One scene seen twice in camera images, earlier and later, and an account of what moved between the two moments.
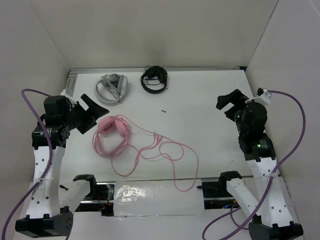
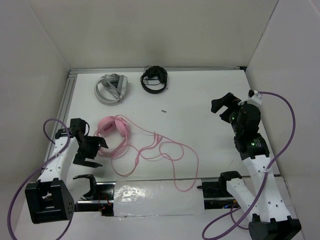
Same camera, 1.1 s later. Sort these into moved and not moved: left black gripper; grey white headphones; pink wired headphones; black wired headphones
Moved: left black gripper
Not moved: pink wired headphones; grey white headphones; black wired headphones
